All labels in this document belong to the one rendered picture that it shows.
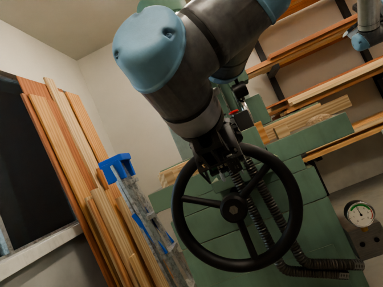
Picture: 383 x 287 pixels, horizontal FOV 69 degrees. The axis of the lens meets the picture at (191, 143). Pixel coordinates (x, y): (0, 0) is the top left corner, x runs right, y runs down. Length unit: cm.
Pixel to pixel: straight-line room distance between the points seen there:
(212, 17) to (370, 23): 111
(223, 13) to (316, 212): 65
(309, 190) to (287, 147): 13
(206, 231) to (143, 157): 270
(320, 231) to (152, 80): 69
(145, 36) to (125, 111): 333
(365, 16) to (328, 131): 64
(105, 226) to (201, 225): 146
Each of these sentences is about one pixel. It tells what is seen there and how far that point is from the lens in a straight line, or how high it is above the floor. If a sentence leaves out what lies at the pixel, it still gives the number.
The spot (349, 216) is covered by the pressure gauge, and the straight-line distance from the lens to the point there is 80.
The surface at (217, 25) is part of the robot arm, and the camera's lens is 30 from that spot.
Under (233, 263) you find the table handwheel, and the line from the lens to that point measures 68.
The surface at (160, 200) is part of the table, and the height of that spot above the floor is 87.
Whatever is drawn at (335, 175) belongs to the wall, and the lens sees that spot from 353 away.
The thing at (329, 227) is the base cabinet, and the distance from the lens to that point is 87.
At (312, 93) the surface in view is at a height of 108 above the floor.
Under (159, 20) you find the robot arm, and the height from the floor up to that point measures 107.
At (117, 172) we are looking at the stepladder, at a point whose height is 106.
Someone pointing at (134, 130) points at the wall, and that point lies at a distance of 353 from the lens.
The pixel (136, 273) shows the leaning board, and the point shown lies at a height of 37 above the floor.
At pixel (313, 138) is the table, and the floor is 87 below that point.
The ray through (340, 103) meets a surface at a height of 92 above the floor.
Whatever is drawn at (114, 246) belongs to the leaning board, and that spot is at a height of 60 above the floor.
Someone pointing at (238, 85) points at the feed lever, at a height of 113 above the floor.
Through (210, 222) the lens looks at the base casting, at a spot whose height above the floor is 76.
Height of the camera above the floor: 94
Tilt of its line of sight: 3 degrees up
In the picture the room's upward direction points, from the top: 23 degrees counter-clockwise
